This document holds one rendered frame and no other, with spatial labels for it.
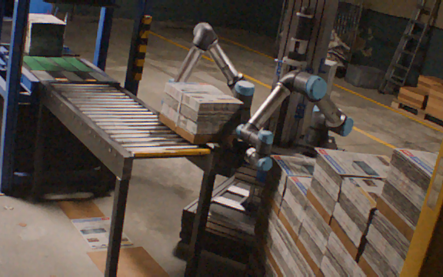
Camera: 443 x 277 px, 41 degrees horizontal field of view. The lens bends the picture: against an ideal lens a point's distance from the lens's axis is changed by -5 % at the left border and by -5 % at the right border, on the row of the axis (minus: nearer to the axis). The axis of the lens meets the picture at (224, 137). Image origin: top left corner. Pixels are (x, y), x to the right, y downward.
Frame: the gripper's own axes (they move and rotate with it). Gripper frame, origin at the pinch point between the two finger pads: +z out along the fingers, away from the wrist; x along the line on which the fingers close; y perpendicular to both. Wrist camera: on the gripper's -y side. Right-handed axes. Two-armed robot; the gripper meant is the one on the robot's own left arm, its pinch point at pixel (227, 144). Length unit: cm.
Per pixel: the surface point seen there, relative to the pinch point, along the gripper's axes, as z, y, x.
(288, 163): -37.2, 3.9, -11.7
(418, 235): -176, 42, 73
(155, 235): 46, -80, 3
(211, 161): -13.1, -4.5, 17.8
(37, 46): 194, 6, 46
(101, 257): 28, -81, 49
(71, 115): 57, -5, 67
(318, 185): -85, 13, 14
